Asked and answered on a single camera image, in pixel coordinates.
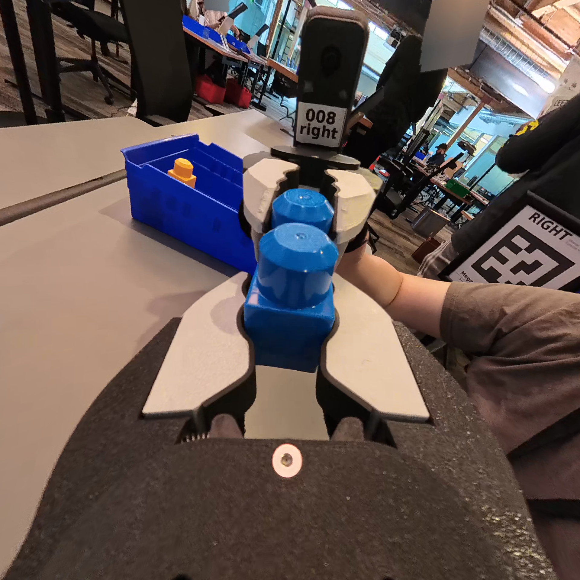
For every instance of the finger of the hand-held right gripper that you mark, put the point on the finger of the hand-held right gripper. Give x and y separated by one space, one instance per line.
258 190
358 199

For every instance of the grey trash can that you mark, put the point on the grey trash can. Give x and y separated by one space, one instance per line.
428 222

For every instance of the blue two-stud block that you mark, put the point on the blue two-stud block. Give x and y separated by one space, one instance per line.
290 335

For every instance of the black upright panel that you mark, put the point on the black upright panel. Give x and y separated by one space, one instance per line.
158 68

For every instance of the yellow one-stud block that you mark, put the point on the yellow one-stud block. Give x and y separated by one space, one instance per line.
182 179

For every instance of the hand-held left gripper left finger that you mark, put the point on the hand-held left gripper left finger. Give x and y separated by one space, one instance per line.
199 358

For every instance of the red crate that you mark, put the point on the red crate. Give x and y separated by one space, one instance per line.
238 95
210 90

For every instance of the blue plastic bin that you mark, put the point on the blue plastic bin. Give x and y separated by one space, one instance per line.
181 213

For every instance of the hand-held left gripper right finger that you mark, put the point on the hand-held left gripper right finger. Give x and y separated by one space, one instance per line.
371 358

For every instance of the black office chair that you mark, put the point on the black office chair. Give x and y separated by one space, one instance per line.
90 27

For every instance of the black-white marker sign stand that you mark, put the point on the black-white marker sign stand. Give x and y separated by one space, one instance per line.
521 253

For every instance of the brown box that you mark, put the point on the brown box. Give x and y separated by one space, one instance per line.
426 251

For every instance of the distant blue bin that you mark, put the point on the distant blue bin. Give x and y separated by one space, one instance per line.
195 26

